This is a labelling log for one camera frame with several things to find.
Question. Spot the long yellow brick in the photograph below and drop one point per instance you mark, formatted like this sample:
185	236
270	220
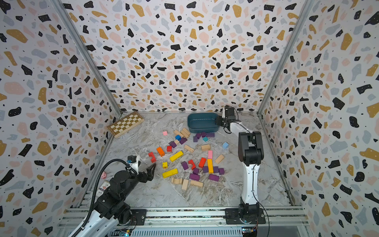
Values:
170	173
176	156

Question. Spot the long yellow brick lower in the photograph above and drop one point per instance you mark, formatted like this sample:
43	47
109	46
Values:
170	173

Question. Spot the orange brick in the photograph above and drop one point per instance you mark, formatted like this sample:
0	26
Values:
160	151

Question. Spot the long yellow brick upper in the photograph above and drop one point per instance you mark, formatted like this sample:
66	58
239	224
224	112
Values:
176	156

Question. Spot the red arch brick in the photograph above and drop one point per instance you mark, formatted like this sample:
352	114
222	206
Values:
152	156
191	162

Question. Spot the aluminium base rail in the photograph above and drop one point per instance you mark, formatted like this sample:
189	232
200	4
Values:
272	221

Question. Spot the upright yellow brick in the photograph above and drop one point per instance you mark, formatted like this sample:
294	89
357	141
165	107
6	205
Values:
210	166

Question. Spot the natural wood brick right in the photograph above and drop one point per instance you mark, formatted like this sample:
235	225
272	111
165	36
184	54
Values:
219	159

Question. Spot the red arch brick centre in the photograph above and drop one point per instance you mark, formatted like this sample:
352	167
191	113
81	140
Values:
191	162

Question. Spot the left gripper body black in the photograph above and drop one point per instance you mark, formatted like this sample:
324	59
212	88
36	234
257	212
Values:
133	179

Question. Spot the purple brick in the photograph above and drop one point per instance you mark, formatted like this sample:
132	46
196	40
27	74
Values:
184	165
213	177
194	177
210	135

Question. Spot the natural wood flat brick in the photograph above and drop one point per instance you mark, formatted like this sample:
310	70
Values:
196	183

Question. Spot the playing card box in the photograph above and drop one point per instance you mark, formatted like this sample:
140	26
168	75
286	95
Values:
102	188

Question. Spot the natural wood arch brick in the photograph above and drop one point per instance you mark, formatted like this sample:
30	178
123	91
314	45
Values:
176	181

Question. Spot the teal storage bin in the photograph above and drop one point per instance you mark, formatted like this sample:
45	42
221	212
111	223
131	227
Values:
202	122

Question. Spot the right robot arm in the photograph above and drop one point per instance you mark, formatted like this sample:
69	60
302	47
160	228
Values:
250	154

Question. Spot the wooden chessboard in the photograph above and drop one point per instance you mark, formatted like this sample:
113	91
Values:
125	124

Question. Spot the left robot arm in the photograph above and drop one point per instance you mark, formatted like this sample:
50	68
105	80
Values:
110	209

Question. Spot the pink brick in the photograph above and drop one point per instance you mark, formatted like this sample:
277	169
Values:
210	154

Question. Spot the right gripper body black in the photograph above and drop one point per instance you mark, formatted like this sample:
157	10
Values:
221	121

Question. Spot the red arch brick left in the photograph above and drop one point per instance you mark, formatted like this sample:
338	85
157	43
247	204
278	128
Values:
152	156

